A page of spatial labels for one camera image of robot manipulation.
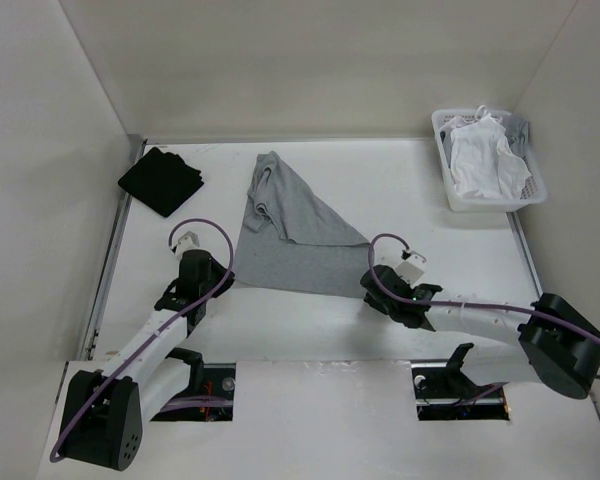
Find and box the folded black tank top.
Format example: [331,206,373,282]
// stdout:
[118,147,204,218]

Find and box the metal table edge rail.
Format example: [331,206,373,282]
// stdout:
[79,133,147,361]

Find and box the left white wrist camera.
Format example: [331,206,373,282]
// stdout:
[171,231,200,260]

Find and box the grey garment in basket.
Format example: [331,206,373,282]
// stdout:
[503,114,530,158]

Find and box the grey tank top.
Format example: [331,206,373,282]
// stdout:
[234,151,369,298]

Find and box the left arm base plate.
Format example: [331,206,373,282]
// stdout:
[152,364,236,423]

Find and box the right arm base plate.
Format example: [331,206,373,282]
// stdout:
[411,363,510,421]

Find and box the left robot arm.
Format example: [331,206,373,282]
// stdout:
[50,248,235,471]

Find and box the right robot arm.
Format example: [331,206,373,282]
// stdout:
[360,265,600,400]

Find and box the white tank top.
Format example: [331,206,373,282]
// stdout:
[440,105,531,201]

